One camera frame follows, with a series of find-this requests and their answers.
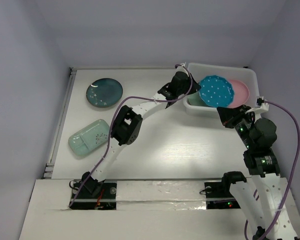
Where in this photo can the pink round plate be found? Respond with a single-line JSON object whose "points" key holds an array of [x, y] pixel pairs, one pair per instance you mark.
{"points": [[239, 92]]}

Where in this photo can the white plastic bin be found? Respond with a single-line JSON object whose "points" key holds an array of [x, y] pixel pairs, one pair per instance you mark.
{"points": [[200, 71]]}

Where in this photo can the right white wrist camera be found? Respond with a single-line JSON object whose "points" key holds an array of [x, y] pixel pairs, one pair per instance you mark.
{"points": [[261, 105]]}

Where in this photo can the mint rectangular divided plate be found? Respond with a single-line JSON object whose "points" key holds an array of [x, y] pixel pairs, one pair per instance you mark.
{"points": [[89, 138]]}

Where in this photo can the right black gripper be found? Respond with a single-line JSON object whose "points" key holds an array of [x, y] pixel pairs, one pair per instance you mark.
{"points": [[228, 116]]}

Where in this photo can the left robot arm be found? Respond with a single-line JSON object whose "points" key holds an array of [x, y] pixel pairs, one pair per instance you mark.
{"points": [[127, 121]]}

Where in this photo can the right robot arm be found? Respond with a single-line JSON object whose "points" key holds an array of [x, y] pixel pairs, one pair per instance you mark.
{"points": [[265, 210]]}

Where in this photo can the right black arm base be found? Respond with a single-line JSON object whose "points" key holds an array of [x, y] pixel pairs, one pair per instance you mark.
{"points": [[218, 194]]}

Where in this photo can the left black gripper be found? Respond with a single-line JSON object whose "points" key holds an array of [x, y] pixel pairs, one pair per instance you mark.
{"points": [[195, 87]]}

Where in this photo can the dark teal round plate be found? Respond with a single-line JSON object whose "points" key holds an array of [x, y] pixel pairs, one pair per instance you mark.
{"points": [[104, 92]]}

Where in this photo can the blue polka dot plate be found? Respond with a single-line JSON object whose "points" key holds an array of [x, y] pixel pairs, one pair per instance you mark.
{"points": [[216, 91]]}

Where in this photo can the mint green flower plate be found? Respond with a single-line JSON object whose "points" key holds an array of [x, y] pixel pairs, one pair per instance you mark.
{"points": [[195, 100]]}

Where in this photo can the metal side rail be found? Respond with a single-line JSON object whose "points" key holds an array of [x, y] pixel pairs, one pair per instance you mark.
{"points": [[49, 166]]}

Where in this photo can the white foam front bar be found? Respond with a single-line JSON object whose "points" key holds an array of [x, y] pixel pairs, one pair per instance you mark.
{"points": [[160, 195]]}

